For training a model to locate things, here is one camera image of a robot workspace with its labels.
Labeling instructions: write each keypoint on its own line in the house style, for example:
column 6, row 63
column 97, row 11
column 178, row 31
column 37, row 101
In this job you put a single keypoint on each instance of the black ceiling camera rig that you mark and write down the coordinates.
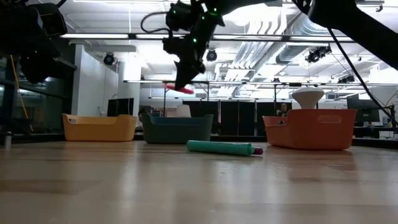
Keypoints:
column 317, row 54
column 345, row 79

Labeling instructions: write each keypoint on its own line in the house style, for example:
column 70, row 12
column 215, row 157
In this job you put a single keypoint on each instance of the person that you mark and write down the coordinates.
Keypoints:
column 282, row 109

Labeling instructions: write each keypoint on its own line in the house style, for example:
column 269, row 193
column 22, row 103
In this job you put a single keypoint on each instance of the black computer monitor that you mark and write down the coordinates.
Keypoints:
column 119, row 107

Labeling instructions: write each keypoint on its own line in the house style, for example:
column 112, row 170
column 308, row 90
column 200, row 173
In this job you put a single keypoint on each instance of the teal plastic bin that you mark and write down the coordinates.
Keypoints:
column 177, row 130

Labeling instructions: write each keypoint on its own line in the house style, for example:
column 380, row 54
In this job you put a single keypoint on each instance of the small silver post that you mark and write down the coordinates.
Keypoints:
column 8, row 140

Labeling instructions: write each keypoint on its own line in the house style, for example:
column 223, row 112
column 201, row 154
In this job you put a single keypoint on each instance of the teal chunky highlighter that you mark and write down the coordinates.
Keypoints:
column 217, row 147

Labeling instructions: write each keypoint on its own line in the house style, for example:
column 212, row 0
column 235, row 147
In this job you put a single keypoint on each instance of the yellow plastic bin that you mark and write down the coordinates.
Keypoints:
column 99, row 130

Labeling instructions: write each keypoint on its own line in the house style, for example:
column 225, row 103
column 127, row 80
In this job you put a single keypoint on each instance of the black ceiling speaker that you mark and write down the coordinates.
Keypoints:
column 109, row 59
column 211, row 56

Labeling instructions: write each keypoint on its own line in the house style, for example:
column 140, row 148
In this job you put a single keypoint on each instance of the black partition wall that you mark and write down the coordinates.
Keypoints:
column 230, row 118

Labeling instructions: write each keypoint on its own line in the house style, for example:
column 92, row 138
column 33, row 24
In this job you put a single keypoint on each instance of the orange plastic bin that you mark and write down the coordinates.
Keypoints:
column 311, row 133

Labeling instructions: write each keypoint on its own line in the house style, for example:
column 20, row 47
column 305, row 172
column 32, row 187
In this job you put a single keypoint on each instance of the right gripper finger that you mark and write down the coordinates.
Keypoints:
column 185, row 76

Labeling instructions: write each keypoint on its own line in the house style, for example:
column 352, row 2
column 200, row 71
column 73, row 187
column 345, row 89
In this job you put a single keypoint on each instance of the black monitor on arm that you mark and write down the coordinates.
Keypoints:
column 362, row 109

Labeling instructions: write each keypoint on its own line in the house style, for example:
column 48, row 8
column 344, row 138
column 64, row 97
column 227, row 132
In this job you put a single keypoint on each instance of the orange slim highlighter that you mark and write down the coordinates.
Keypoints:
column 186, row 91

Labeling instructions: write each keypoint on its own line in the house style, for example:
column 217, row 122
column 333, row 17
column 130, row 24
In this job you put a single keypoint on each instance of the background black metal frame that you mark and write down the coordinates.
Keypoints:
column 149, row 82

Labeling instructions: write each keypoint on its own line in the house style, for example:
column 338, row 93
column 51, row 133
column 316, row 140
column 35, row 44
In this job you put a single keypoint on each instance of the white cylinder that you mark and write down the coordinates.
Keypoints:
column 183, row 111

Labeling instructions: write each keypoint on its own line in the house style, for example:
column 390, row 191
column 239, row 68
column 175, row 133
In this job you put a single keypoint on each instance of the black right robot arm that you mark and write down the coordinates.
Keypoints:
column 357, row 25

